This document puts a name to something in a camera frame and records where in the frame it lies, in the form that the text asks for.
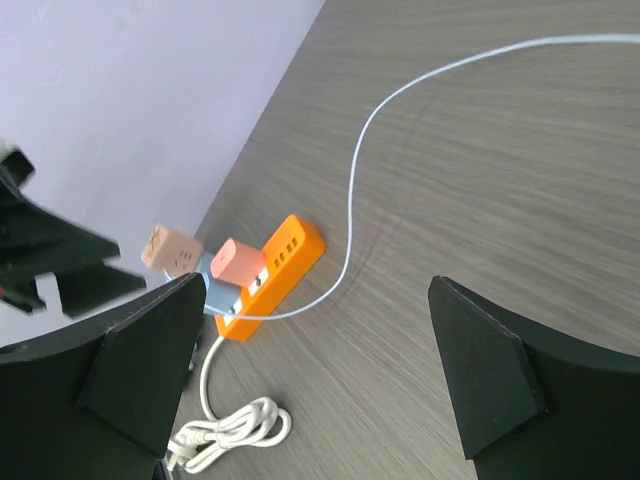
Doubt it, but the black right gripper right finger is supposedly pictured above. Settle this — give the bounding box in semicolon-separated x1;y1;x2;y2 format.
428;276;639;479

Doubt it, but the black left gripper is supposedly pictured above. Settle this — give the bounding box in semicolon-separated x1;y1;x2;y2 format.
1;147;146;318

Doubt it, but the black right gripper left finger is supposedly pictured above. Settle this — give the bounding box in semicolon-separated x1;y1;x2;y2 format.
1;273;206;479

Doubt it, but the light blue charger plug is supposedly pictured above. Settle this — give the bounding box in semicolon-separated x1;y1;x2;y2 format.
195;251;241;315

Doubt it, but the pink charger plug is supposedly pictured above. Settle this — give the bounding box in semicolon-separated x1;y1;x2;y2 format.
210;238;266;287

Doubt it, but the orange power strip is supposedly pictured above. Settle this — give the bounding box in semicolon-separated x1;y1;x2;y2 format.
215;215;326;342

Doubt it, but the thin white charging cable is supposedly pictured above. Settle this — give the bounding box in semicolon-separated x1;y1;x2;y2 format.
204;33;640;322

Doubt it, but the tan cube socket adapter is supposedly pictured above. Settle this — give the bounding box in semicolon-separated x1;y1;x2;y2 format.
141;225;204;277

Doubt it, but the white power strip cord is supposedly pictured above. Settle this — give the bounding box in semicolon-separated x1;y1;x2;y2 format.
168;335;293;475

